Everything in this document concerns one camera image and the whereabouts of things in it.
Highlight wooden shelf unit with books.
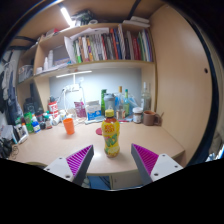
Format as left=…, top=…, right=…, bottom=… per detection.
left=16, top=14, right=158, bottom=85

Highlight white bottle with blue cap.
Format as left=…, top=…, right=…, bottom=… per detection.
left=31, top=114, right=41, bottom=134

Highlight blue and white carton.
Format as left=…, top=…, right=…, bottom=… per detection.
left=85, top=100, right=102, bottom=121

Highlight red and white canister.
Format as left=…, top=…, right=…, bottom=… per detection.
left=47, top=101, right=60, bottom=118

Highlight white brush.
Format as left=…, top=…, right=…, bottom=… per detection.
left=84, top=118, right=105, bottom=125

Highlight white ceiling light tube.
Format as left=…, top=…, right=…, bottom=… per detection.
left=59, top=6, right=75, bottom=28

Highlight small green plastic bottle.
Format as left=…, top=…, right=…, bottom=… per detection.
left=23, top=112, right=34, bottom=134

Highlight brown ceramic mug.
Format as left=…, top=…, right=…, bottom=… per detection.
left=142, top=110, right=163, bottom=127

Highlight orange plastic cup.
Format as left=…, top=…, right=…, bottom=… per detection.
left=62, top=117, right=76, bottom=136

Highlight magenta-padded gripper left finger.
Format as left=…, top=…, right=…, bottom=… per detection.
left=43, top=144, right=95, bottom=187

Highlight tall green bottle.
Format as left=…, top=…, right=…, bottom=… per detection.
left=100, top=88, right=108, bottom=116

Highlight dark bottle with green cap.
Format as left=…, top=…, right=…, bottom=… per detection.
left=44, top=114, right=54, bottom=130

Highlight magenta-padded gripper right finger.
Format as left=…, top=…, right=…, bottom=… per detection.
left=130, top=143, right=184, bottom=187

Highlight yellow-labelled tea drink bottle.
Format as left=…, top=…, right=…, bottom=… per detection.
left=101, top=109, right=121, bottom=159

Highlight clear bottle with green cap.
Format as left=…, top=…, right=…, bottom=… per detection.
left=123, top=88, right=131, bottom=118

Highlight dark hanging clothes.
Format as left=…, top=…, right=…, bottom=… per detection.
left=0, top=59, right=19, bottom=124

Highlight brown jar with white lid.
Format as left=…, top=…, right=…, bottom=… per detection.
left=132, top=106, right=144, bottom=125

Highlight magenta snack pouch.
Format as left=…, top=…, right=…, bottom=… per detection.
left=73, top=101, right=87, bottom=119

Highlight clear glass bottle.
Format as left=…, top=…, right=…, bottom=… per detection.
left=140, top=81, right=152, bottom=113

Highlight white power strip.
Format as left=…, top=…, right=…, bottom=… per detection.
left=63, top=83, right=81, bottom=93

